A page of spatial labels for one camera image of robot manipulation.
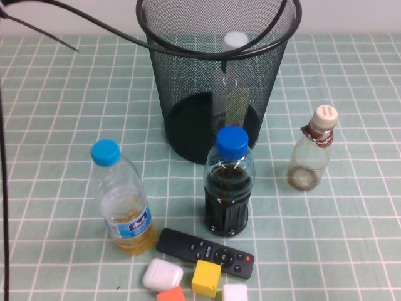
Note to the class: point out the clear bottle with white cap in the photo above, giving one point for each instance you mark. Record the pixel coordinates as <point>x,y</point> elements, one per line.
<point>235,40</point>

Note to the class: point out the black mesh wastebasket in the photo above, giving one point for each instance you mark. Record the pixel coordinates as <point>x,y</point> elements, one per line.
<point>188,78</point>

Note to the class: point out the blue-capped bottle with dark liquid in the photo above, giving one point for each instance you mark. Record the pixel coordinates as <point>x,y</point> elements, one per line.
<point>230,207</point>

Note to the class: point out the light-blue-capped bottle with yellow liquid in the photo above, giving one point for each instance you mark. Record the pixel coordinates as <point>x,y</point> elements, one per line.
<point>125,200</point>

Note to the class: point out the black remote control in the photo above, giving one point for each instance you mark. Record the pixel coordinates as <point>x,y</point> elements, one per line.
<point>188,245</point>

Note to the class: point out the beige-capped bottle with brown label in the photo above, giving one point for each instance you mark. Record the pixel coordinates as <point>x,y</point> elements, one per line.
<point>308,163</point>

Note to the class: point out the yellow cube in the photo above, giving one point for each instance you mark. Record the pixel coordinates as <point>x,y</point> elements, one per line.
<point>205,277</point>

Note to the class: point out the white earbuds case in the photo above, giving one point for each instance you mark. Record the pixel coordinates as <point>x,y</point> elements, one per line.
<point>163,276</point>

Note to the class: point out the white block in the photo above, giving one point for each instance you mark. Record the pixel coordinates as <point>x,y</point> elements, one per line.
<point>235,293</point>

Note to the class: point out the orange block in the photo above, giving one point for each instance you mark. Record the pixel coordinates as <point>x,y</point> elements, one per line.
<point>170,295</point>

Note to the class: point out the green checkered tablecloth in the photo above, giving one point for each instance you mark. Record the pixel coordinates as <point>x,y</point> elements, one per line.
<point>329,238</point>

